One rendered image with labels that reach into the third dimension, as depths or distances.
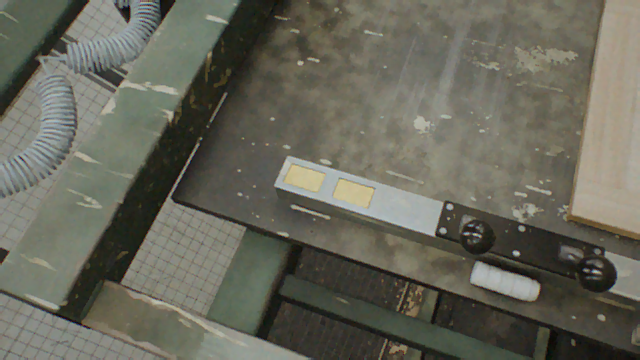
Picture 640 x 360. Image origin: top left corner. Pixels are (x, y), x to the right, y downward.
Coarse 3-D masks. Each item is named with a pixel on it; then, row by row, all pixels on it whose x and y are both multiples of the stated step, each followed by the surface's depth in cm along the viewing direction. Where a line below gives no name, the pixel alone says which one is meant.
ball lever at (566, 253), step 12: (564, 252) 59; (576, 252) 59; (576, 264) 55; (588, 264) 49; (600, 264) 48; (612, 264) 49; (576, 276) 50; (588, 276) 49; (600, 276) 48; (612, 276) 48; (588, 288) 49; (600, 288) 48
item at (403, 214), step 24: (288, 168) 69; (312, 168) 69; (288, 192) 68; (312, 192) 67; (384, 192) 66; (408, 192) 66; (336, 216) 69; (360, 216) 66; (384, 216) 65; (408, 216) 65; (432, 216) 64; (432, 240) 65; (504, 264) 63; (624, 264) 60; (576, 288) 61; (624, 288) 59
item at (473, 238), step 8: (464, 216) 62; (472, 216) 62; (464, 224) 52; (472, 224) 51; (480, 224) 51; (488, 224) 51; (464, 232) 52; (472, 232) 51; (480, 232) 51; (488, 232) 51; (464, 240) 51; (472, 240) 51; (480, 240) 51; (488, 240) 51; (464, 248) 52; (472, 248) 51; (480, 248) 51; (488, 248) 51
